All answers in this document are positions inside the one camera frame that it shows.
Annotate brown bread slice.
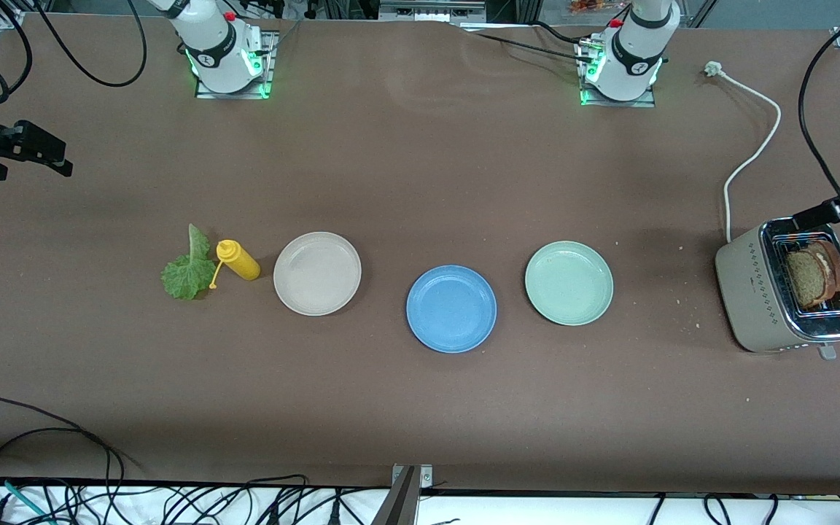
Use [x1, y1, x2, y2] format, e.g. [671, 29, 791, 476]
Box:
[786, 249, 829, 307]

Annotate green lettuce leaf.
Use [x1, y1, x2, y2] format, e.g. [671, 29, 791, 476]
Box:
[160, 224, 218, 300]

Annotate pale green round plate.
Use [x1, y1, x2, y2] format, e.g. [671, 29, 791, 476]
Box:
[525, 241, 614, 326]

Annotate beige round plate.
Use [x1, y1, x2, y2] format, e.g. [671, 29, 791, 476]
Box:
[273, 232, 362, 317]

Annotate blue round plate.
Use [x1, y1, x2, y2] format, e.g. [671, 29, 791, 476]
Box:
[406, 265, 497, 354]

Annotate bread slice with dark crust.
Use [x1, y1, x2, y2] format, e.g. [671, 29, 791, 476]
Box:
[806, 241, 840, 300]

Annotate beige chrome toaster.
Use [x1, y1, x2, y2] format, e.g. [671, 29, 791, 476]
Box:
[715, 216, 840, 361]

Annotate yellow mustard squeeze bottle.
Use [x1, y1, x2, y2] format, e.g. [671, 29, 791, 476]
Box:
[209, 239, 261, 290]

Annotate grey power strip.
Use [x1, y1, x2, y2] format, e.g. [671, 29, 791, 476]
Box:
[378, 0, 488, 23]

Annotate white lower shelf board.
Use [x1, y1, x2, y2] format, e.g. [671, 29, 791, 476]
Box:
[0, 483, 840, 525]

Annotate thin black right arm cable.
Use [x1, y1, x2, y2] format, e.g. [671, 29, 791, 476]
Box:
[32, 0, 148, 88]

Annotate white toaster power cord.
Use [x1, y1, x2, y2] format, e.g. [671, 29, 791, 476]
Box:
[704, 61, 782, 244]

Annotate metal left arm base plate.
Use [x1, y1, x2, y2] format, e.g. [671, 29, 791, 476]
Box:
[577, 40, 658, 108]

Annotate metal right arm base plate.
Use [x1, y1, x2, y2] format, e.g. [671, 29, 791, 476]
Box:
[194, 31, 276, 100]

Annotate teal cable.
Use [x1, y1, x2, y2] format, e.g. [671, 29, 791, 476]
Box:
[0, 475, 56, 525]

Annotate black base power cable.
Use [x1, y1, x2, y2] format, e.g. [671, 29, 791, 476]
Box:
[460, 20, 596, 63]

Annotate aluminium profile post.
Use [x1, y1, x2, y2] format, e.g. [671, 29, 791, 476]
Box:
[373, 464, 435, 525]

